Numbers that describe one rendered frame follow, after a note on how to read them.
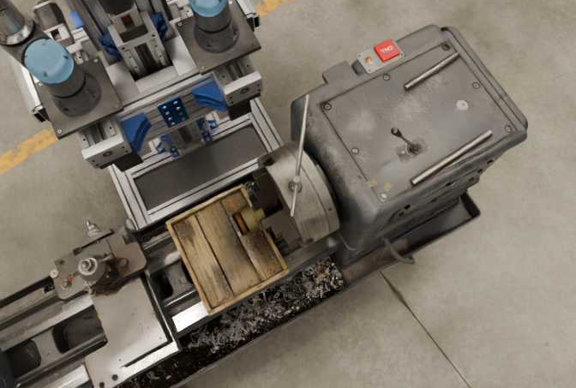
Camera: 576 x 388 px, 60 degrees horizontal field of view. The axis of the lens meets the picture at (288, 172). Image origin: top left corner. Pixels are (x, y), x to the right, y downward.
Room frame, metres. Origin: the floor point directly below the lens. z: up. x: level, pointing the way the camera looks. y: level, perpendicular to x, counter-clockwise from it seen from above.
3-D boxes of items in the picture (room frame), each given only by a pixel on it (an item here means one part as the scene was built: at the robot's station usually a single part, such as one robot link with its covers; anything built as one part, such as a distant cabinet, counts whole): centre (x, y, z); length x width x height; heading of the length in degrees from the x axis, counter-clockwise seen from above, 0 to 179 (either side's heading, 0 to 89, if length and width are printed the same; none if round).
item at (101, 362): (0.16, 0.60, 0.90); 0.47 x 0.30 x 0.06; 26
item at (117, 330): (0.20, 0.56, 0.95); 0.43 x 0.17 x 0.05; 26
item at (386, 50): (0.86, -0.32, 1.26); 0.06 x 0.06 x 0.02; 26
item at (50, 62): (0.81, 0.67, 1.33); 0.13 x 0.12 x 0.14; 46
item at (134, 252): (0.27, 0.56, 0.99); 0.20 x 0.10 x 0.05; 116
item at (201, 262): (0.35, 0.22, 0.89); 0.36 x 0.30 x 0.04; 26
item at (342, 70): (0.78, -0.17, 1.24); 0.09 x 0.08 x 0.03; 116
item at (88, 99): (0.81, 0.67, 1.21); 0.15 x 0.15 x 0.10
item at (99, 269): (0.26, 0.59, 1.13); 0.08 x 0.08 x 0.03
